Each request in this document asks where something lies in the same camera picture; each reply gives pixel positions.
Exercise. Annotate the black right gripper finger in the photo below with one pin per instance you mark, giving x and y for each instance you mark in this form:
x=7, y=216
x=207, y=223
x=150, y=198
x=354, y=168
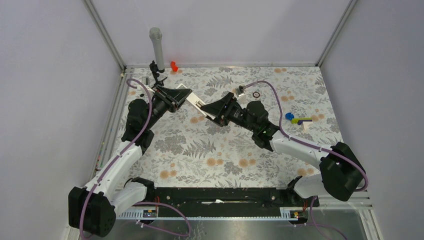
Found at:
x=216, y=120
x=217, y=108

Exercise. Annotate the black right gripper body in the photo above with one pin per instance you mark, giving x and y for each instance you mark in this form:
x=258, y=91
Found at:
x=234, y=113

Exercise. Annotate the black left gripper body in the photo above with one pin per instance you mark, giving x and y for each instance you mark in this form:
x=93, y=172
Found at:
x=162, y=104

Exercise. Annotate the white remote control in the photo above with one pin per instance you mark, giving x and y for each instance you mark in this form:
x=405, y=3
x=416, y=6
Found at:
x=197, y=103

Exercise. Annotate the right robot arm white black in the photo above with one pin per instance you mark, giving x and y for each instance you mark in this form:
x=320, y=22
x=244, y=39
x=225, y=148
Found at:
x=340, y=175

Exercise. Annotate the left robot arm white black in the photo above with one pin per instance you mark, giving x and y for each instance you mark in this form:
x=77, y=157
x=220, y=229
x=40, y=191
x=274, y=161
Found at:
x=94, y=207

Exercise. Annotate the small orange red block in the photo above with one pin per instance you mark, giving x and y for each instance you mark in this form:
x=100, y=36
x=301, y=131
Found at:
x=174, y=66

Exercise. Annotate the black mini tripod stand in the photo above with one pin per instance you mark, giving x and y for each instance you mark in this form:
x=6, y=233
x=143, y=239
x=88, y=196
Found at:
x=156, y=73

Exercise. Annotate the floral patterned table mat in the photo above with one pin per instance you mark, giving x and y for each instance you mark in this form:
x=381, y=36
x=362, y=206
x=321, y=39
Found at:
x=189, y=150

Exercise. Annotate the blue plastic toy piece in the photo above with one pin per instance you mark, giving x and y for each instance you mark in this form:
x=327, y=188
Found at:
x=289, y=116

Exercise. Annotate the yellow green toy piece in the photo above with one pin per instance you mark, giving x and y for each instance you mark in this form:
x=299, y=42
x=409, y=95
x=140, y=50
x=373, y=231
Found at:
x=295, y=120

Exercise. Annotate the purple toy piece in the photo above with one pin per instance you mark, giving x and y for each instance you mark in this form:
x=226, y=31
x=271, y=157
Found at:
x=300, y=123

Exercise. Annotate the grey microphone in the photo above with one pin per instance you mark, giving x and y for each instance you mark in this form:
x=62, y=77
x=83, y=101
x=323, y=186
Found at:
x=155, y=35

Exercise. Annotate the beige wooden block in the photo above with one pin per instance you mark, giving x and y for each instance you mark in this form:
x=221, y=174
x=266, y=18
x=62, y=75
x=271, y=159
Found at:
x=306, y=124

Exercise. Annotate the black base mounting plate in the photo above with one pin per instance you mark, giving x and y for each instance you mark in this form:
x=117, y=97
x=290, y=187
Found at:
x=235, y=201

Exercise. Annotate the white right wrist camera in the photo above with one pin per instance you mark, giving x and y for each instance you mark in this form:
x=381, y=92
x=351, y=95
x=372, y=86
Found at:
x=240, y=94

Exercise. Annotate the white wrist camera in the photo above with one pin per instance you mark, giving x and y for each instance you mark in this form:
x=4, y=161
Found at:
x=146, y=81
x=240, y=94

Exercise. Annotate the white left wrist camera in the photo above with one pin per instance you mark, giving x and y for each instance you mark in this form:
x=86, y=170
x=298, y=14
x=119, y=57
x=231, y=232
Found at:
x=146, y=81

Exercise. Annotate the slotted metal cable rail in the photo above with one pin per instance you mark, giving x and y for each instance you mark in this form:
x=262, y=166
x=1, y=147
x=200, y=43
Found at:
x=274, y=214

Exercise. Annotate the aluminium frame post left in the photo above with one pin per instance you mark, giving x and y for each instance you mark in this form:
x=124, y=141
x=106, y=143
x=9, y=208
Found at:
x=98, y=22

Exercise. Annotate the aluminium frame post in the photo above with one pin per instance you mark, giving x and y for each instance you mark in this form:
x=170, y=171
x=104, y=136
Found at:
x=98, y=22
x=339, y=27

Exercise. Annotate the aluminium frame post right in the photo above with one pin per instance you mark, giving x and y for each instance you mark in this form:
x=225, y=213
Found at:
x=339, y=27

